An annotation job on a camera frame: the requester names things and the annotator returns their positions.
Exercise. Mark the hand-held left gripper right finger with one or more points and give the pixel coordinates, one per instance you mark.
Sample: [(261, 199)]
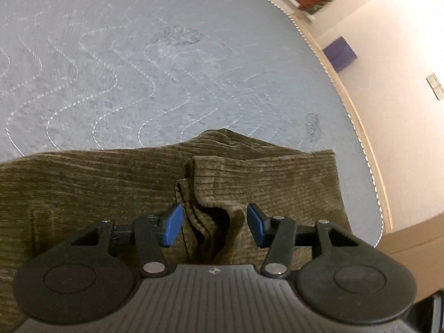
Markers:
[(256, 222)]

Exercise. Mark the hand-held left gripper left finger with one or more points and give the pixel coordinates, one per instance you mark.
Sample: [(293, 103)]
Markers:
[(173, 223)]

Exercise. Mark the purple wall pad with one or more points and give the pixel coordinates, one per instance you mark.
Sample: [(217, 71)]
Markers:
[(340, 54)]

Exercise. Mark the wall switch plate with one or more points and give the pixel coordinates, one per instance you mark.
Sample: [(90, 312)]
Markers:
[(436, 86)]

